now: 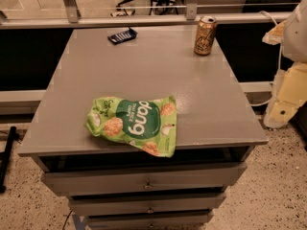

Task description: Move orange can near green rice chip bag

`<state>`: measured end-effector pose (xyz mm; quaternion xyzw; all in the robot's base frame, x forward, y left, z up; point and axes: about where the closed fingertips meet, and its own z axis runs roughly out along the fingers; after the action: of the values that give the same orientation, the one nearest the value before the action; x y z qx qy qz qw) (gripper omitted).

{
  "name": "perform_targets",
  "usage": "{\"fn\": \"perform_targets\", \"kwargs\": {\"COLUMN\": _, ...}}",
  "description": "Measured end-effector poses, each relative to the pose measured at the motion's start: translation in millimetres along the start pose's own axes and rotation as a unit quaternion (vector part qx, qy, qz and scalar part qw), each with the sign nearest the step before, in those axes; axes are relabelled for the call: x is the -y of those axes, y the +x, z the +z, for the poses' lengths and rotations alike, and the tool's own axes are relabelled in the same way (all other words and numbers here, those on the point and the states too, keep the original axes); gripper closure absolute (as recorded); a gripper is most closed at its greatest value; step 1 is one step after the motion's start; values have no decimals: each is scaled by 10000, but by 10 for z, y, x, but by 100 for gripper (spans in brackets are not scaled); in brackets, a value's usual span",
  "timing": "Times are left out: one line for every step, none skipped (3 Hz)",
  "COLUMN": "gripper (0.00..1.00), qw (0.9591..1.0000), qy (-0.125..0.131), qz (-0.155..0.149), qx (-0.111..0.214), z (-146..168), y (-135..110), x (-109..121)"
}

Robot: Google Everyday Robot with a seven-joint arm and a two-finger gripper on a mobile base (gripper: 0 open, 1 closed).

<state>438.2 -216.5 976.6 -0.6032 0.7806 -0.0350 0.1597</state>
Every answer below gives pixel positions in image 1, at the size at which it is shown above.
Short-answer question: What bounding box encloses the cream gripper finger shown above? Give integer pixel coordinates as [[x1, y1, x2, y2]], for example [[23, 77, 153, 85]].
[[263, 101, 296, 128]]

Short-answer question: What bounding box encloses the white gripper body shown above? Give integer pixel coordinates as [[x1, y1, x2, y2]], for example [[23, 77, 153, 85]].
[[276, 62, 307, 112]]

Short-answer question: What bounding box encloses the orange soda can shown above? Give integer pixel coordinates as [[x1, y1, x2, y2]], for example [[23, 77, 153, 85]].
[[194, 16, 217, 56]]

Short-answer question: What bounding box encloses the green rice chip bag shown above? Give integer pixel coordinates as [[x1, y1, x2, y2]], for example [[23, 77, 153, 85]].
[[85, 96, 177, 157]]

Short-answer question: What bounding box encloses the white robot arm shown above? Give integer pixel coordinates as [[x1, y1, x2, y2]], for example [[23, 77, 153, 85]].
[[263, 0, 307, 128]]

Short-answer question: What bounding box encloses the dark blue snack packet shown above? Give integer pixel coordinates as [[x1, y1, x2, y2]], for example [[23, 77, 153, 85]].
[[107, 28, 137, 45]]

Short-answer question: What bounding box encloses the grey drawer cabinet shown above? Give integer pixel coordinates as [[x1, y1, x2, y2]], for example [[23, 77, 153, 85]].
[[20, 26, 266, 230]]

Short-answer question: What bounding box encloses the black stand leg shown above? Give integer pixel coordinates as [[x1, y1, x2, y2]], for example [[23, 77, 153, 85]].
[[0, 126, 17, 194]]

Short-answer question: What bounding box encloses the metal railing frame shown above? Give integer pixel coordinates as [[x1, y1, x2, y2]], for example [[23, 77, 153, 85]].
[[0, 0, 301, 29]]

